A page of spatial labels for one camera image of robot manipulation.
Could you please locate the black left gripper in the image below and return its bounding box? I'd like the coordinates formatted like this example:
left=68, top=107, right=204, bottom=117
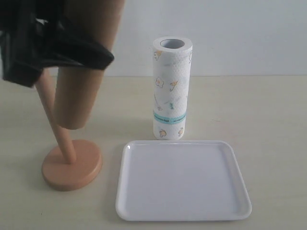
left=0, top=0, right=114, bottom=88

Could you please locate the brown cardboard tube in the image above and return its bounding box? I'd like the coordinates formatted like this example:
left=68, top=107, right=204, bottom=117
left=53, top=0, right=125, bottom=130

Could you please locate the patterned paper towel roll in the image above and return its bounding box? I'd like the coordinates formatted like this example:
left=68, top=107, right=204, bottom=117
left=153, top=36, right=192, bottom=140

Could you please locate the wooden paper towel holder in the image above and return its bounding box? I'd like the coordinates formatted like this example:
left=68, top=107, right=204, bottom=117
left=35, top=69, right=103, bottom=191

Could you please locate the white plastic tray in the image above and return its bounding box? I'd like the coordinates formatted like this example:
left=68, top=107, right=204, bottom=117
left=116, top=140, right=252, bottom=221

